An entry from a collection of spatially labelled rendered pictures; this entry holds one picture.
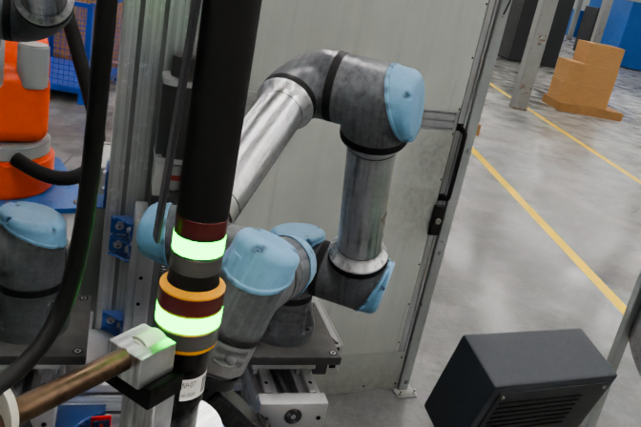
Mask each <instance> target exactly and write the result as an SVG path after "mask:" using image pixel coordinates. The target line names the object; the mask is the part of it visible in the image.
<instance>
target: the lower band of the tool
mask: <svg viewBox="0 0 641 427"><path fill-rule="evenodd" d="M167 274H168V272H167V273H165V274H163V275H162V277H161V278H160V280H159V285H160V287H161V289H162V290H163V291H164V292H165V293H166V294H168V295H171V296H173V297H175V298H179V299H182V300H188V301H208V300H212V299H215V298H218V297H220V296H221V295H223V293H224V292H225V288H226V285H225V282H224V281H223V280H222V279H221V278H219V280H220V283H219V285H218V286H217V287H216V288H215V289H213V290H212V291H209V292H203V293H193V292H186V291H182V290H179V289H178V288H176V287H174V286H172V285H171V284H170V283H169V282H168V280H167ZM158 305H159V304H158ZM159 307H160V308H161V309H162V310H163V311H165V312H166V313H168V314H170V315H174V314H172V313H170V312H168V311H166V310H165V309H163V308H162V307H161V306H160V305H159ZM220 311H221V310H220ZM220 311H219V312H220ZM219 312H217V313H215V314H213V315H209V316H205V317H186V316H180V315H174V316H177V317H181V318H186V319H202V318H208V317H211V316H214V315H216V314H218V313H219ZM155 321H156V320H155ZM156 323H157V321H156ZM157 324H158V323H157ZM158 326H159V327H160V328H162V329H163V330H165V331H167V332H169V333H171V334H174V335H177V336H206V335H208V334H210V333H212V332H214V331H215V330H216V329H214V330H213V331H212V332H210V333H207V334H203V335H181V334H177V333H174V332H171V331H168V330H166V329H165V328H163V327H162V326H160V325H159V324H158ZM217 328H218V327H217ZM216 344H217V343H216ZM216 344H215V345H214V346H212V347H211V348H209V349H206V350H204V351H200V352H193V353H185V352H178V351H176V353H175V355H178V356H197V355H201V354H204V353H206V352H208V351H210V350H211V349H213V348H214V347H215V346H216Z"/></svg>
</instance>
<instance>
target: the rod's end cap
mask: <svg viewBox="0 0 641 427"><path fill-rule="evenodd" d="M132 338H133V339H134V340H133V341H134V342H135V343H137V344H138V345H140V346H142V345H145V346H146V347H149V346H151V345H153V344H155V343H157V342H158V341H160V340H162V339H164V338H166V336H165V335H164V333H163V332H162V331H160V330H159V329H157V328H151V329H149V330H146V331H144V332H142V333H140V334H138V335H135V336H132Z"/></svg>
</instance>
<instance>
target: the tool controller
mask: <svg viewBox="0 0 641 427"><path fill-rule="evenodd" d="M616 378H617V373H616V372H615V371H614V370H613V368H612V367H611V366H610V364H609V363H608V362H607V360H606V359H605V358H604V357H603V355H602V354H601V353H600V351H599V350H598V349H597V348H596V346H595V345H594V344H593V343H592V341H591V340H590V339H589V337H588V336H587V335H586V333H585V332H584V331H583V330H582V329H581V328H570V329H554V330H537V331H521V332H503V333H487V334H471V335H463V337H462V338H461V340H460V342H459V344H458V346H457V347H456V349H455V351H454V353H453V354H452V356H451V358H450V360H449V361H448V362H447V364H446V366H445V369H444V370H443V372H442V374H441V376H440V377H439V379H438V381H437V383H436V385H435V386H434V388H433V390H432V392H431V394H430V395H429V397H428V399H427V401H426V403H425V404H424V407H425V409H426V411H427V413H428V415H429V417H430V419H431V421H432V423H433V425H434V427H578V426H579V425H580V424H581V422H582V421H583V420H584V419H585V417H586V416H587V415H588V413H589V412H590V411H591V409H592V408H593V407H594V405H595V404H596V403H597V401H598V400H599V399H600V398H601V396H602V395H603V394H604V393H605V392H606V391H607V390H608V388H609V387H610V385H611V384H612V383H613V381H614V380H615V379H616Z"/></svg>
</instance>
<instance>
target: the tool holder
mask: <svg viewBox="0 0 641 427"><path fill-rule="evenodd" d="M149 329H151V327H150V326H148V325H146V324H141V325H139V326H137V327H135V328H132V329H131V330H129V331H127V332H125V333H122V334H120V335H117V336H115V337H112V338H110V339H109V341H108V351H107V354H108V353H111V352H113V351H115V350H117V349H119V348H125V349H127V352H128V354H129V356H130V359H131V367H130V369H129V370H127V371H125V372H123V373H121V374H119V375H118V376H115V377H113V378H111V379H109V380H107V381H105V382H106V383H108V384H109V385H111V386H112V387H114V388H115V389H116V390H117V391H119V392H120V393H121V394H123V396H122V405H121V414H120V422H119V427H170V425H171V418H172V411H173V405H174V397H175V394H177V393H178V392H180V391H181V386H182V379H183V372H182V371H180V370H178V368H176V367H175V366H174V360H175V353H176V343H175V342H174V341H173V340H171V339H170V338H168V337H167V336H166V338H164V339H162V340H160V341H158V342H157V343H155V344H153V345H151V346H149V347H146V346H145V345H142V346H140V345H138V344H137V343H135V342H134V341H133V340H134V339H133V338H132V336H136V335H138V334H140V333H142V332H144V331H146V330H149ZM196 427H222V422H221V419H220V417H219V415H218V413H217V411H216V410H215V409H214V408H213V407H212V406H210V405H209V404H208V403H206V402H204V401H203V400H201V401H200V403H199V407H198V414H197V420H196Z"/></svg>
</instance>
